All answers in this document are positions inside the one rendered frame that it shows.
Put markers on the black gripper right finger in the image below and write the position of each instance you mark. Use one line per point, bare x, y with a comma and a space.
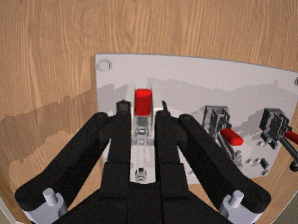
235, 196

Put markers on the grey metal fixture plate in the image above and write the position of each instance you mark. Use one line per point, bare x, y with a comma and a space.
188, 83

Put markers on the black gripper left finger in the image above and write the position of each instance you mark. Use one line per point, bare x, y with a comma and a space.
47, 196

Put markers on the grey rectangular block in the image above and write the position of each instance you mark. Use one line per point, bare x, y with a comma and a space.
149, 160

